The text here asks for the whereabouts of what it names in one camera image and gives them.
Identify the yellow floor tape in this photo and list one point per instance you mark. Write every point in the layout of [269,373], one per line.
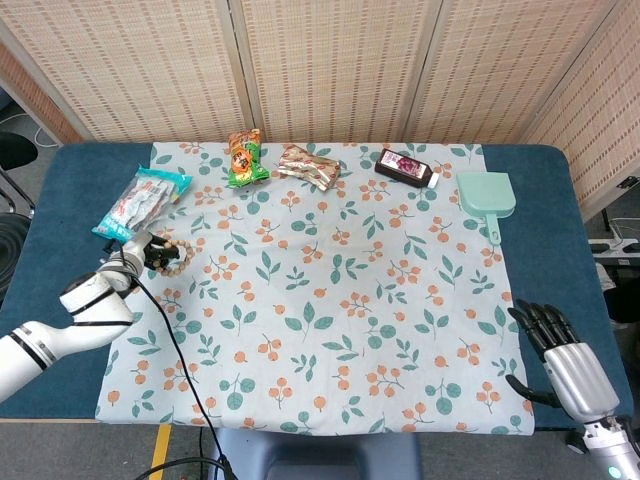
[160,452]

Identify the dark bottle white cap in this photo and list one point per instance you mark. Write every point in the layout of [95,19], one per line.
[402,167]

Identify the black chair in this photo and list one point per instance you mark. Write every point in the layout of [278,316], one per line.
[15,150]

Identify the bamboo folding screen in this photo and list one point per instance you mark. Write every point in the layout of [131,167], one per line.
[325,65]

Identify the gold foil snack packet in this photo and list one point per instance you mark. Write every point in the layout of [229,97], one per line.
[310,167]

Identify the mint green dustpan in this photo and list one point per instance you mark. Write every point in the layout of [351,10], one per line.
[485,195]

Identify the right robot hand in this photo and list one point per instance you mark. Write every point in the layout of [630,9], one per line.
[575,370]

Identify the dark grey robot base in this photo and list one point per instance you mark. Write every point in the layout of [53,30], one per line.
[320,457]

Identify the black ribbed round bin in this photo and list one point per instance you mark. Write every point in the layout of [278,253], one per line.
[10,255]

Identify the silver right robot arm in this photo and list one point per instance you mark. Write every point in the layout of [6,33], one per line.
[612,450]

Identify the floral fruit print tablecloth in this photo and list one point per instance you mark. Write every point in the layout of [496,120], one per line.
[320,300]

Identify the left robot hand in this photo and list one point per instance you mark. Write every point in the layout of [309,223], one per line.
[134,254]

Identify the teal clear snack bag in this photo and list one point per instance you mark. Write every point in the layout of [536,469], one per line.
[140,202]

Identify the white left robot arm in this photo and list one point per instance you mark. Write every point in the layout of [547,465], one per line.
[90,305]

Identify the green orange snack packet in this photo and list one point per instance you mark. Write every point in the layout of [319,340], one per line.
[244,160]

